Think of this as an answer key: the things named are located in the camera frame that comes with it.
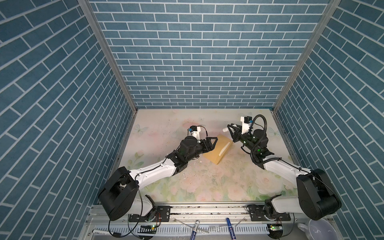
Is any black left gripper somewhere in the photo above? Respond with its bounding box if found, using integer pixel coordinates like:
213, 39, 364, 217
185, 136, 218, 163

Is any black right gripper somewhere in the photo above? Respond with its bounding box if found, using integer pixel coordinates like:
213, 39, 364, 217
228, 123, 258, 155

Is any brown paper envelope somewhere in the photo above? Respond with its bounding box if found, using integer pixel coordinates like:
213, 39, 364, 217
203, 134, 233, 165

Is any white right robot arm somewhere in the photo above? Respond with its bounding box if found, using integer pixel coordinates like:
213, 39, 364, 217
223, 124, 342, 221

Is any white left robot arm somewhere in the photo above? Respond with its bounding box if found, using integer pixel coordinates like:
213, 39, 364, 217
98, 136, 218, 221

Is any blue marker pen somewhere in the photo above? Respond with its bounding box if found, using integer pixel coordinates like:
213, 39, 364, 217
226, 218, 237, 240

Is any white-blue marker pen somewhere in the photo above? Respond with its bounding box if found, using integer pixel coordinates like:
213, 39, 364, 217
190, 221, 200, 240

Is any white plastic cup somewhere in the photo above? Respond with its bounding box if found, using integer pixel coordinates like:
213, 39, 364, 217
297, 219, 338, 240

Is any black marker pen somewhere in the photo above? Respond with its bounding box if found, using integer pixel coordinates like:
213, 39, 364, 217
92, 229, 110, 235

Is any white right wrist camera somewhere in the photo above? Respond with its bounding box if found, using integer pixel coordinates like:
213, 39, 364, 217
241, 116, 253, 135

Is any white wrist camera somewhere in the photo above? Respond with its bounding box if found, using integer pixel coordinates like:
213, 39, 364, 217
188, 126, 201, 141
241, 116, 253, 135

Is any black corrugated cable hose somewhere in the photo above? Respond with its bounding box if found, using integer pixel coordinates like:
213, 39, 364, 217
249, 114, 283, 166

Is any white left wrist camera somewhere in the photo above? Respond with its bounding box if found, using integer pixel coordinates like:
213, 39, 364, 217
188, 126, 201, 141

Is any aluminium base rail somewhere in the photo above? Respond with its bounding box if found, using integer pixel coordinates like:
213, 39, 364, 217
79, 202, 342, 240

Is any aluminium right corner post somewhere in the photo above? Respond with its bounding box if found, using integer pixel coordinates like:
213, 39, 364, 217
272, 0, 341, 116

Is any aluminium corner post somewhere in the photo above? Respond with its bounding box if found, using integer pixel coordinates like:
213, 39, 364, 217
78, 0, 138, 114
272, 0, 341, 116

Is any aluminium left corner post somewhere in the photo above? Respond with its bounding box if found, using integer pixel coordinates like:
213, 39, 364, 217
78, 0, 138, 114

